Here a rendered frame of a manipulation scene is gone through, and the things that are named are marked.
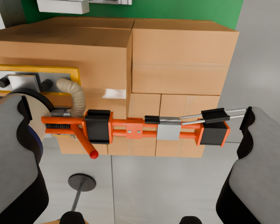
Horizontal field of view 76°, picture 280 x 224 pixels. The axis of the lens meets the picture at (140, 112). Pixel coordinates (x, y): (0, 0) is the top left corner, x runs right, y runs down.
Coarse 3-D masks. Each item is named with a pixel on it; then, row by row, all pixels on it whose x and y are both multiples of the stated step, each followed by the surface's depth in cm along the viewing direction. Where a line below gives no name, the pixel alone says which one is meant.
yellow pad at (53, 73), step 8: (0, 64) 58; (8, 64) 58; (0, 72) 58; (8, 72) 58; (16, 72) 58; (24, 72) 58; (32, 72) 58; (40, 72) 58; (48, 72) 58; (56, 72) 58; (64, 72) 58; (72, 72) 58; (0, 80) 57; (8, 80) 59; (40, 80) 59; (48, 80) 58; (56, 80) 59; (72, 80) 60; (0, 88) 61; (8, 88) 61; (40, 88) 61; (48, 88) 58; (56, 88) 61
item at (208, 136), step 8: (200, 128) 54; (208, 128) 53; (216, 128) 53; (224, 128) 53; (200, 136) 54; (208, 136) 54; (216, 136) 54; (224, 136) 54; (200, 144) 56; (208, 144) 56; (216, 144) 56
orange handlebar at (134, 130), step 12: (48, 120) 54; (60, 120) 54; (72, 120) 54; (120, 120) 54; (132, 120) 54; (144, 120) 55; (48, 132) 56; (60, 132) 56; (72, 132) 56; (120, 132) 56; (132, 132) 55; (144, 132) 56; (180, 132) 57; (192, 132) 57; (228, 132) 55
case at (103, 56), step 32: (0, 32) 77; (32, 32) 80; (64, 32) 84; (96, 32) 88; (128, 32) 92; (32, 64) 70; (64, 64) 70; (96, 64) 70; (128, 64) 81; (64, 96) 77; (96, 96) 77; (128, 96) 95
